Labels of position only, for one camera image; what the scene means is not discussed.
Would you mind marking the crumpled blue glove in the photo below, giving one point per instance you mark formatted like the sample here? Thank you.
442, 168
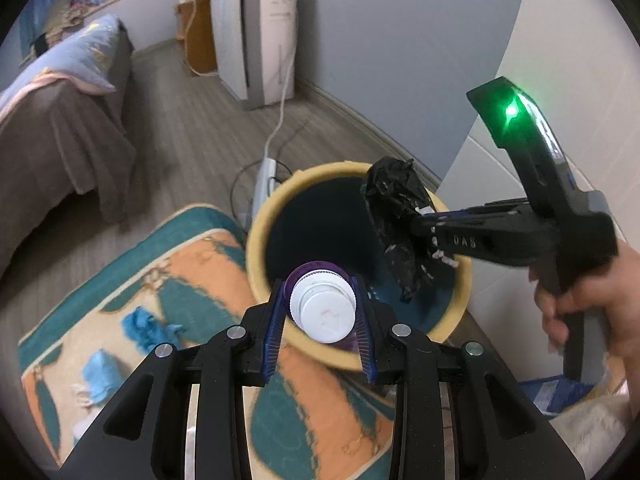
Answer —
147, 327

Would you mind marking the purple bottle with white cap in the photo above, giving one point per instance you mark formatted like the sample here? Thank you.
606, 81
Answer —
325, 307

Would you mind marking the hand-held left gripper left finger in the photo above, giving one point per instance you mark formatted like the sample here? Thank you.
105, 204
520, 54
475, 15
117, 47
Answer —
276, 332

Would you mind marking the teal and orange printed mat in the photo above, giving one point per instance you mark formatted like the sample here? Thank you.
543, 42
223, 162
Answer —
210, 260

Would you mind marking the person's right hand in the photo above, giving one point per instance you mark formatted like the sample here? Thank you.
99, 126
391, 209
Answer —
622, 305

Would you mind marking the white air purifier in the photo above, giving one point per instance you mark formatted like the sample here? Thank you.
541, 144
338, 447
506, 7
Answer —
255, 35

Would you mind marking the dark bin with yellow rim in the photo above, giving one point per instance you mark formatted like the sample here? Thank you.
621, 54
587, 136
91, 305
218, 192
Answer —
320, 210

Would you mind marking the wooden cabinet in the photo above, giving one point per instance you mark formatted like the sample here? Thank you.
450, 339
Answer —
200, 35

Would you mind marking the white fluffy cloth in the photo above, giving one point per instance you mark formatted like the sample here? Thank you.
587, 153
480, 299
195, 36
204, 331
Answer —
590, 435

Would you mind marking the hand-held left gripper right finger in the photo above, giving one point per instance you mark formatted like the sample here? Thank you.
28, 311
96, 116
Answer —
364, 340

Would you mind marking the white power strip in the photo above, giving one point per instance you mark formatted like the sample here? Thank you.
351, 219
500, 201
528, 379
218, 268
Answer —
264, 185

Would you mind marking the blue box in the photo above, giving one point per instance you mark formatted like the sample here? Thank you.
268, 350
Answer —
555, 392

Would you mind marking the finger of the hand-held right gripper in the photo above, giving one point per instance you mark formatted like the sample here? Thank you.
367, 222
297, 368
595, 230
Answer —
465, 214
462, 242

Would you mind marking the blue face mask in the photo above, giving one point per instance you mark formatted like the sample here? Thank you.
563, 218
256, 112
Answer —
100, 375

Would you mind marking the light blue pillow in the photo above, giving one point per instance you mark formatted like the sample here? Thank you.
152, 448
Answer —
75, 55

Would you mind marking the bed with brown cover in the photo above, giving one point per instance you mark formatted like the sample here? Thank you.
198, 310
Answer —
55, 125

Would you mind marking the black plastic bag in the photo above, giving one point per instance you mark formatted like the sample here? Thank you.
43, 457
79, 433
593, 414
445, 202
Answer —
392, 200

